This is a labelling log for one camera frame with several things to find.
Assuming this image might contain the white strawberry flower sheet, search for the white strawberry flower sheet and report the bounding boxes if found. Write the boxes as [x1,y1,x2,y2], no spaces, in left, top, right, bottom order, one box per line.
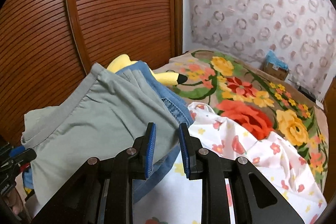
[133,102,327,223]

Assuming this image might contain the folded blue jeans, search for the folded blue jeans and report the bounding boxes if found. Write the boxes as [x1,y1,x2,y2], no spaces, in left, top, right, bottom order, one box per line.
[22,60,195,205]

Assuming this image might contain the grey-green shorts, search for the grey-green shorts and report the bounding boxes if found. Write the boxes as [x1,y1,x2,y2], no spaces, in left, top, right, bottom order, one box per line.
[20,62,182,208]

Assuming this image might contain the pink circle pattern curtain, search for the pink circle pattern curtain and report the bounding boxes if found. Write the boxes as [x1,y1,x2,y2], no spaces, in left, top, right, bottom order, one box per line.
[186,0,335,100]

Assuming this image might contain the yellow plush toy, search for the yellow plush toy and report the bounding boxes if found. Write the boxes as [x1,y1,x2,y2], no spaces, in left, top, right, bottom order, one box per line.
[106,53,189,87]

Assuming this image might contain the brown louvered wardrobe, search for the brown louvered wardrobe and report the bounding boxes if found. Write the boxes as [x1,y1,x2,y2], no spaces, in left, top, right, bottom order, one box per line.
[1,0,183,145]

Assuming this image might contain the left hand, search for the left hand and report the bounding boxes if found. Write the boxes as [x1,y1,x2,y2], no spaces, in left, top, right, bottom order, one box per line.
[4,188,24,215]

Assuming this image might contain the wooden sideboard cabinet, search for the wooden sideboard cabinet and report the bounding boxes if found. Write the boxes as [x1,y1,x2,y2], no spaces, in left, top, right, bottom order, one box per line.
[323,78,336,203]

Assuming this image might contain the floral brown blanket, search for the floral brown blanket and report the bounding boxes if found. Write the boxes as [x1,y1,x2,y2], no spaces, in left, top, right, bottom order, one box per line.
[157,50,329,189]

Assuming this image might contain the cardboard box with blue cloth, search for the cardboard box with blue cloth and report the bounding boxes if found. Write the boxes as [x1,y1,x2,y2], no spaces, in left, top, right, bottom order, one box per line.
[262,50,289,81]

